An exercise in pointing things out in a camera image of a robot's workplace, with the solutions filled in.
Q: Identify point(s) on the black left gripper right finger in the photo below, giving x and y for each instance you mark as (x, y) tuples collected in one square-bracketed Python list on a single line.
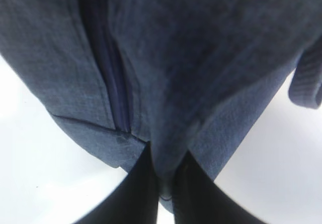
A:
[(196, 199)]

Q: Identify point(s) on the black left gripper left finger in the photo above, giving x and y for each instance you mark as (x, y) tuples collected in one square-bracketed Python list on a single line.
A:
[(135, 200)]

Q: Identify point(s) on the navy blue lunch bag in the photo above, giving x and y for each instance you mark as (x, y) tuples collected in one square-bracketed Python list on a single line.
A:
[(178, 75)]

